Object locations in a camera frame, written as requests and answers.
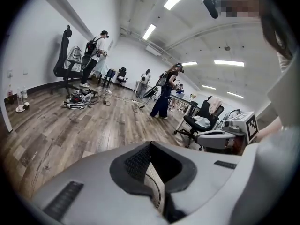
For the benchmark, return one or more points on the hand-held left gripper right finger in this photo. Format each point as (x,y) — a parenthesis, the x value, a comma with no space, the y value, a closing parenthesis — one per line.
(206,172)

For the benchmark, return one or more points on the dark blue stool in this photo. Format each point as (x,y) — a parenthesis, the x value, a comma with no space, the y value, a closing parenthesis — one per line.
(109,75)

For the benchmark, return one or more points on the white ceiling air conditioner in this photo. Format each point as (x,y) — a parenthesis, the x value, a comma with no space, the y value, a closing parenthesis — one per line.
(153,49)

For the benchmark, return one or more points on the pink bottle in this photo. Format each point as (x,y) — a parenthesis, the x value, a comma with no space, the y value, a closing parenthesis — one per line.
(9,93)

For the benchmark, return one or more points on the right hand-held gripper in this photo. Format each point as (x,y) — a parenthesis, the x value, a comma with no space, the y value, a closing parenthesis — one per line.
(252,128)

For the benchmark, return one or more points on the clear plastic bottle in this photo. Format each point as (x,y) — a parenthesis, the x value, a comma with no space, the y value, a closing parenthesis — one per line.
(18,94)
(24,92)

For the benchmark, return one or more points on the pale pink jacket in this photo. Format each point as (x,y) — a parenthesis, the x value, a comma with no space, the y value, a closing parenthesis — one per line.
(214,104)

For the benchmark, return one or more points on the black mesh office chair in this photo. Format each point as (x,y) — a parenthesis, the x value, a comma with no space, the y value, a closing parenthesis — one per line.
(206,118)

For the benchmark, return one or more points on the grey backpack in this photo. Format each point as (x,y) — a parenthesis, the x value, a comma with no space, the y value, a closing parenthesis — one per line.
(73,58)

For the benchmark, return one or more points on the person's right forearm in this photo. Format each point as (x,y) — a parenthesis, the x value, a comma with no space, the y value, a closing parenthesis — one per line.
(269,128)

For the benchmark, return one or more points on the white dish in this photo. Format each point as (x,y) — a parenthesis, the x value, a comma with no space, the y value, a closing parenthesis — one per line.
(22,108)

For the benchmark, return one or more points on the small black office chair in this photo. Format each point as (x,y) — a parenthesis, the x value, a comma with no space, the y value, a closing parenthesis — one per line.
(122,75)

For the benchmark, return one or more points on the black head-worn camera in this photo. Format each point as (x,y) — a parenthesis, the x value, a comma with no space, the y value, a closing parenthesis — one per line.
(211,6)

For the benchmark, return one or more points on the person's grey shirt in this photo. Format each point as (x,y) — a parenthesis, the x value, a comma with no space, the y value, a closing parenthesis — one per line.
(269,172)

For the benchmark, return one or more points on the black high-back office chair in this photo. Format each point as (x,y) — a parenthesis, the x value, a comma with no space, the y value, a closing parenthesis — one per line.
(61,55)

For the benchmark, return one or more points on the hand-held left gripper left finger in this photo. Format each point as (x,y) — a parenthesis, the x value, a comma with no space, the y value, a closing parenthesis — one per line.
(98,184)

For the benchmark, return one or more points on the white table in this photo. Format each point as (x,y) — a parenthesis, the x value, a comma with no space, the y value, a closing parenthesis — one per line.
(185,101)

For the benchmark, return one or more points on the white cloth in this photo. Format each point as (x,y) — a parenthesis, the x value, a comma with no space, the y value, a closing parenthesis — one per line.
(102,64)

